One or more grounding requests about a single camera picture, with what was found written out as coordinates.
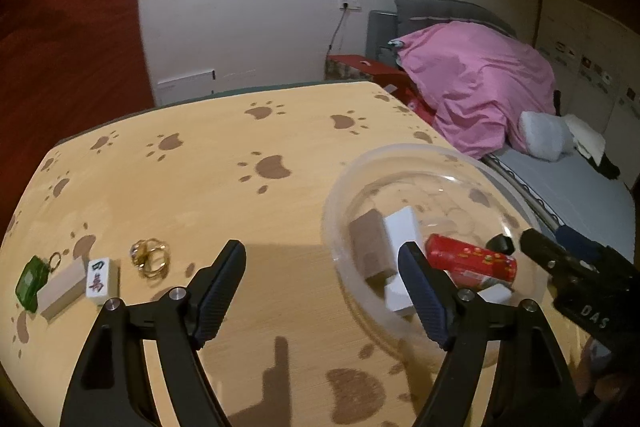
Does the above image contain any small black cloth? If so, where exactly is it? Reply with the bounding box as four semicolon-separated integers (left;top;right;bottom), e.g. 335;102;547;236
595;152;623;180

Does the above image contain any metal bed rail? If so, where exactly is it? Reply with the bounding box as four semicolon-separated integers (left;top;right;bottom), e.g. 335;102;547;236
477;154;568;233

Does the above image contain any grey bed mattress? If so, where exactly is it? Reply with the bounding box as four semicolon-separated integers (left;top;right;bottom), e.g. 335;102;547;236
480;142;636;258

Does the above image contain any gold ring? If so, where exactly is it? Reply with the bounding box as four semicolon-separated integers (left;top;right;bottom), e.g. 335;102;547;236
130;241;171;280

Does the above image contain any grey bed headboard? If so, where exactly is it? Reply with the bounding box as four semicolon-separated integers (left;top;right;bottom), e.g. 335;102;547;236
367;0;518;62

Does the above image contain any clear plastic bowl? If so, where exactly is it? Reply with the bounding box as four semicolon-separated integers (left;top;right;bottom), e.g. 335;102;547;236
322;144;548;355

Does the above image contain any beige wardrobe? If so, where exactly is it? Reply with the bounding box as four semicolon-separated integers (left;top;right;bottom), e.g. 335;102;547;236
532;0;640;188

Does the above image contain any white printed mahjong tile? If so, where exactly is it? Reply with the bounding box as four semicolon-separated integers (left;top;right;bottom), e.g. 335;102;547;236
85;257;122;306

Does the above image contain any green tin with key ring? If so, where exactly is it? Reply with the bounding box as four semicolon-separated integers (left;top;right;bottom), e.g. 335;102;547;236
15;252;63;310

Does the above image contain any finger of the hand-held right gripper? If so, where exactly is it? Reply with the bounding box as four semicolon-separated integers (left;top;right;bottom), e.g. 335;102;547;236
520;228;607;294
554;223;627;276

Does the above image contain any black ribbed cap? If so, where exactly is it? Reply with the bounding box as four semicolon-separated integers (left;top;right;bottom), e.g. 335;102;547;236
485;234;516;258

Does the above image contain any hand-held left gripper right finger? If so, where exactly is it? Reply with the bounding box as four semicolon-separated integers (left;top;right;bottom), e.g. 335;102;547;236
397;241;586;427

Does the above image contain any long light wooden block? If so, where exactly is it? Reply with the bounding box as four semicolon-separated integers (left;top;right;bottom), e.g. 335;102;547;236
37;258;87;323

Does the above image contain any person's right hand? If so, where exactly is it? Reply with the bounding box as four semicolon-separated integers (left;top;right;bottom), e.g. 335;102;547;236
575;338;640;413

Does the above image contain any red quilted blanket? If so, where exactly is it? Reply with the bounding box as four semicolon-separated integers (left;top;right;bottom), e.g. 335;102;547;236
0;0;156;228

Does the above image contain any black power cable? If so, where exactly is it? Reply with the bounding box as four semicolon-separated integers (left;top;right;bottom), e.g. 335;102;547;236
327;7;348;58

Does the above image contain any white charger plug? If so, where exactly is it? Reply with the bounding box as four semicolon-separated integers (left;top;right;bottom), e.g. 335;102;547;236
385;274;515;314

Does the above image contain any red bedside cabinet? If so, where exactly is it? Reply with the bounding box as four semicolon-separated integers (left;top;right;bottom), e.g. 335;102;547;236
325;54;436;122

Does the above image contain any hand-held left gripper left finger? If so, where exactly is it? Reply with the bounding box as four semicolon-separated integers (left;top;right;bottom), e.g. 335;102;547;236
59;239;248;427

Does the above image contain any white folded cloth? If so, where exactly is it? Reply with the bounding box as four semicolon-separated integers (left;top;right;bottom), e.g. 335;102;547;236
565;114;608;158

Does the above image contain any pink duvet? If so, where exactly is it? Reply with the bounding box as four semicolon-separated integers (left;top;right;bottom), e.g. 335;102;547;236
389;21;558;160

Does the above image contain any red candy bottle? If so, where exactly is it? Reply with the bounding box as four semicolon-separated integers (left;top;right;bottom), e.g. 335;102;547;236
425;234;518;290

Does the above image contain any white rectangular box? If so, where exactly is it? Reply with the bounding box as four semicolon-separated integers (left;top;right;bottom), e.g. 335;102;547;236
382;206;426;258

